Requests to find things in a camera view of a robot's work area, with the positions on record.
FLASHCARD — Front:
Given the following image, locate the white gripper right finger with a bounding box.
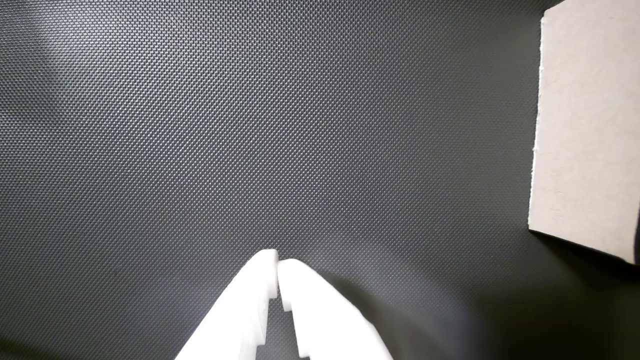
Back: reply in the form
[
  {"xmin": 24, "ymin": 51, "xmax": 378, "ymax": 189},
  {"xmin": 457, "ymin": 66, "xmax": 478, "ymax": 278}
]
[{"xmin": 277, "ymin": 258, "xmax": 394, "ymax": 360}]

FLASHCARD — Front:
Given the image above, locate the dark grey textured mat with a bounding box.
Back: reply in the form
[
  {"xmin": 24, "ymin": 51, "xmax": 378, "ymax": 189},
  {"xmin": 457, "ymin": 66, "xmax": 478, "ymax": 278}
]
[{"xmin": 0, "ymin": 0, "xmax": 640, "ymax": 360}]

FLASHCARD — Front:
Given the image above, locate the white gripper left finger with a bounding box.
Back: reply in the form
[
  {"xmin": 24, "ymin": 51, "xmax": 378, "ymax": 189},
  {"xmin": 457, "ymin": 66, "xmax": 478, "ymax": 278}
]
[{"xmin": 174, "ymin": 249, "xmax": 279, "ymax": 360}]

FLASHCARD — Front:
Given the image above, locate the small open cardboard box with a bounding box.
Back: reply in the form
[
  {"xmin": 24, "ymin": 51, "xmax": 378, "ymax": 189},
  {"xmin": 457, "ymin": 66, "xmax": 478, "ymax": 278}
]
[{"xmin": 528, "ymin": 0, "xmax": 640, "ymax": 265}]

